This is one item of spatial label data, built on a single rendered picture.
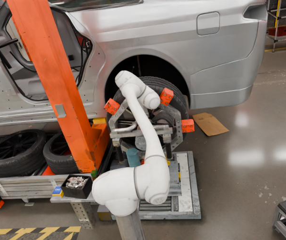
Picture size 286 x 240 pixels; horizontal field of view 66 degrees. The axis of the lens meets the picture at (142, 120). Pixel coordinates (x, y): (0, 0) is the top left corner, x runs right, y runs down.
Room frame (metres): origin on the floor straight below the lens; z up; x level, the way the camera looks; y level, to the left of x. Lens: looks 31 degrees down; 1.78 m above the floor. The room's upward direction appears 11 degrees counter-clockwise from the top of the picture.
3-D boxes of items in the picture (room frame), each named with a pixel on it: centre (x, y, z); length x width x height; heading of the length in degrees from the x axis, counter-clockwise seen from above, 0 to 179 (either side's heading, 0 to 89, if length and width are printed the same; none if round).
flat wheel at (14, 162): (2.15, 1.48, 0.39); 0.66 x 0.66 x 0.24
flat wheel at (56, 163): (2.01, 0.78, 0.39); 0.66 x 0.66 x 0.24
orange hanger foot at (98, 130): (1.84, 0.46, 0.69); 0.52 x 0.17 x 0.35; 168
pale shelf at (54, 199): (1.31, 0.64, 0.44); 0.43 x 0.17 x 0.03; 78
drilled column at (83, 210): (1.32, 0.66, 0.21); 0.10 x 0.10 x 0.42; 78
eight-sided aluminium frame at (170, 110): (1.42, -0.01, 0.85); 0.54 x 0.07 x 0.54; 78
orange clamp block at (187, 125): (1.36, -0.32, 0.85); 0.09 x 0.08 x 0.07; 78
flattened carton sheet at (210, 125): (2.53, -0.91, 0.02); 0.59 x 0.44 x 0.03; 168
